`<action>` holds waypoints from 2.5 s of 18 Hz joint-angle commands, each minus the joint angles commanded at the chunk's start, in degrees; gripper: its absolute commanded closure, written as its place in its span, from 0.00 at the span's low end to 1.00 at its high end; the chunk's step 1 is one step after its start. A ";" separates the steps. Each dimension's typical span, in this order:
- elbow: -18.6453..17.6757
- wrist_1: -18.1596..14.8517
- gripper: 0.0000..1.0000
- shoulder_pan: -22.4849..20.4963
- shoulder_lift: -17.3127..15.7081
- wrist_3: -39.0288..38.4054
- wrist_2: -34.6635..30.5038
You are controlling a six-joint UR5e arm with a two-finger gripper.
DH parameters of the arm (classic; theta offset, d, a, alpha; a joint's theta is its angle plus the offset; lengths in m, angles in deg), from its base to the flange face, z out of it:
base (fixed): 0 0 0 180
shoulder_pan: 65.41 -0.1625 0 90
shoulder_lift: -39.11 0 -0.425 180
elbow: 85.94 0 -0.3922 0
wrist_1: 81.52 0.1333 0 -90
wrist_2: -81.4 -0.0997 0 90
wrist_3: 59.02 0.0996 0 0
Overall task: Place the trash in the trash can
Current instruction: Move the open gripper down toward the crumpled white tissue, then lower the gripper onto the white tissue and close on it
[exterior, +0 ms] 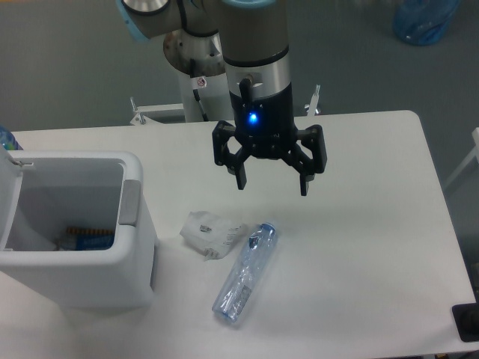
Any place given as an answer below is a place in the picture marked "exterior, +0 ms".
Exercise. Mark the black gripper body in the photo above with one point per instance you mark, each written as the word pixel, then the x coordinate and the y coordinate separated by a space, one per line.
pixel 266 125

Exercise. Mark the black clamp at table edge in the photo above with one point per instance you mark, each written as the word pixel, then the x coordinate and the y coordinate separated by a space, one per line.
pixel 466 320

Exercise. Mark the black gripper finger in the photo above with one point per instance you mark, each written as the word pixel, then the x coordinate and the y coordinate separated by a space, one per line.
pixel 234 162
pixel 305 151

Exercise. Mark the clear crushed plastic bottle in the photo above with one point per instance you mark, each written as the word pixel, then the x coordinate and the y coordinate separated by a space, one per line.
pixel 245 273

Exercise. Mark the blue plastic bag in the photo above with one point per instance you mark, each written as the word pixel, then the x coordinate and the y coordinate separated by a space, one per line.
pixel 423 23

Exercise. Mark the white trash can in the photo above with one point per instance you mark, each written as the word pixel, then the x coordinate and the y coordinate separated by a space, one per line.
pixel 45 192

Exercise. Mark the white plastic wrapper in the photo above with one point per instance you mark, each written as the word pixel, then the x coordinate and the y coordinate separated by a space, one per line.
pixel 212 235

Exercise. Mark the white frame at right edge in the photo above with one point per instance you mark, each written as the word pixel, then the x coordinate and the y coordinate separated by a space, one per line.
pixel 465 168

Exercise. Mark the blue bottle behind bin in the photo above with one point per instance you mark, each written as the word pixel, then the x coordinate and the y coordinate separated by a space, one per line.
pixel 8 140

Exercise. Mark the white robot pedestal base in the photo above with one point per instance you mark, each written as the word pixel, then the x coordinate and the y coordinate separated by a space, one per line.
pixel 206 81

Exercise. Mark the blue snack package in bin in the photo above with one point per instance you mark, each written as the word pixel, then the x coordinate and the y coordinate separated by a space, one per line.
pixel 85 239

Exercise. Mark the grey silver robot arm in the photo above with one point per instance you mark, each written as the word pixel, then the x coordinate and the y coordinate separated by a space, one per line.
pixel 255 49

